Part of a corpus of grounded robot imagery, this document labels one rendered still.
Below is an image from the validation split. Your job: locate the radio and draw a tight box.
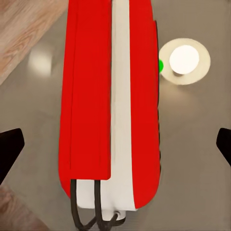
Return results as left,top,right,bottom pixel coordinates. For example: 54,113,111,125
58,0,164,231

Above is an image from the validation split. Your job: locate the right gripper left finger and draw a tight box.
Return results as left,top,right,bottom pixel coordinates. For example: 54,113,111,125
0,128,25,184

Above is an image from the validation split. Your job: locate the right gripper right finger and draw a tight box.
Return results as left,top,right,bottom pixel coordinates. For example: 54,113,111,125
216,128,231,166

